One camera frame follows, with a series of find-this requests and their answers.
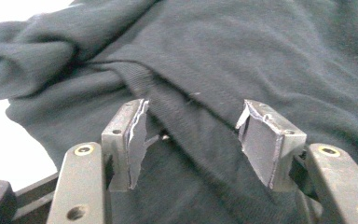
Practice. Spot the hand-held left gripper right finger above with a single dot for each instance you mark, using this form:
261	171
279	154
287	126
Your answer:
270	146

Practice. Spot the black tank top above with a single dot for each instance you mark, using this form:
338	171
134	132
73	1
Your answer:
214	56

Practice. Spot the white table mat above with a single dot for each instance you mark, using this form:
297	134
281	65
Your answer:
12	149

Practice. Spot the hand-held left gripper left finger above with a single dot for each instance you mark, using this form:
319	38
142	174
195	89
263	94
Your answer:
121	146

